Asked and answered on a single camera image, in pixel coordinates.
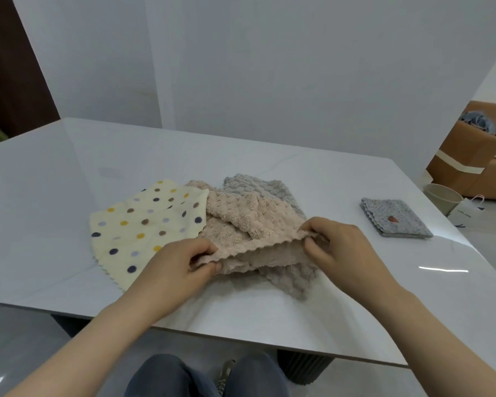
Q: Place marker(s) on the person's right hand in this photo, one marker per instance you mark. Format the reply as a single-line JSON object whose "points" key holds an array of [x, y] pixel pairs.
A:
{"points": [[347, 260]]}

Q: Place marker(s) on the person's left forearm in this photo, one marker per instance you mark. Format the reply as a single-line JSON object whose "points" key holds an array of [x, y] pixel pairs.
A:
{"points": [[72, 355]]}

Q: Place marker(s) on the person's right leg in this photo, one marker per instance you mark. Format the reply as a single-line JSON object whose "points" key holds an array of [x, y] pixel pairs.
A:
{"points": [[252, 378]]}

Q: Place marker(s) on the person's left thumb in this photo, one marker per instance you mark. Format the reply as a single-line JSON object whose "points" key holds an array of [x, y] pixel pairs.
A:
{"points": [[196, 246]]}

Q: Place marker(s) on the person's right forearm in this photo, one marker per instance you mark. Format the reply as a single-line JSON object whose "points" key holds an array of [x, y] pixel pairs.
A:
{"points": [[442, 347]]}

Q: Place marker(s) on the grey fluffy cloth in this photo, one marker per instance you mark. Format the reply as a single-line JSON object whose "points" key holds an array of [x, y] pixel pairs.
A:
{"points": [[281, 194]]}

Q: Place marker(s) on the person's striped shoe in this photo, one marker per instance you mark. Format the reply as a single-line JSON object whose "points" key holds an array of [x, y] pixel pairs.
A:
{"points": [[225, 374]]}

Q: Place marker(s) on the dark brown door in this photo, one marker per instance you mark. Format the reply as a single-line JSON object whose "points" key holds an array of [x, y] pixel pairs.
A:
{"points": [[12, 70]]}

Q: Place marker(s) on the person's right thumb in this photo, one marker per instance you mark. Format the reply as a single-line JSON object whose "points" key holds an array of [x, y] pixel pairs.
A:
{"points": [[314, 229]]}

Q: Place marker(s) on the beige fluffy cloth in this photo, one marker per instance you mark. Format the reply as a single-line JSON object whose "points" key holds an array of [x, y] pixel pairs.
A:
{"points": [[239, 227]]}

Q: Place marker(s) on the person's leg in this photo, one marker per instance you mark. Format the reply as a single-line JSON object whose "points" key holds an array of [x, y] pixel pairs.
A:
{"points": [[163, 378], [252, 378]]}

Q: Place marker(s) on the pale green cup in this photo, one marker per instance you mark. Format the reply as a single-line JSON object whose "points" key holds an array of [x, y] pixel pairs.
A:
{"points": [[442, 196]]}

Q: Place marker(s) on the brown cardboard box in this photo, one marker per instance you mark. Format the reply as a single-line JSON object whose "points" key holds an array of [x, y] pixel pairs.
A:
{"points": [[465, 161]]}

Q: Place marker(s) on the white paper bag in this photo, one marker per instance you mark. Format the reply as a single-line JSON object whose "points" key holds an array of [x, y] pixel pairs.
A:
{"points": [[469, 210]]}

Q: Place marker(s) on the cream polka dot cloth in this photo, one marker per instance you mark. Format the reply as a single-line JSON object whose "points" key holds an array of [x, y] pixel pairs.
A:
{"points": [[144, 227]]}

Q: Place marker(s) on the blue grey clothes pile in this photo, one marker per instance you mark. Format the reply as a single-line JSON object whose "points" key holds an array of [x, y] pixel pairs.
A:
{"points": [[477, 121]]}

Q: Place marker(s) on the folded grey cloth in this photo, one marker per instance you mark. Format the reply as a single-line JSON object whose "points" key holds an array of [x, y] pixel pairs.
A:
{"points": [[394, 219]]}

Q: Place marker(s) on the person's left hand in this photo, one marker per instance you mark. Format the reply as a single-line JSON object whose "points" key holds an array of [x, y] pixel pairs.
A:
{"points": [[167, 272]]}

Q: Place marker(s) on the person's left leg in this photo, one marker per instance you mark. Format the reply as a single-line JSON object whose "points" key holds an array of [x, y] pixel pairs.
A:
{"points": [[163, 378]]}

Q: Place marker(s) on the dark ribbed table leg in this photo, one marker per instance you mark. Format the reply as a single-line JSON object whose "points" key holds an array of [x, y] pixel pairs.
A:
{"points": [[304, 370], [72, 324]]}

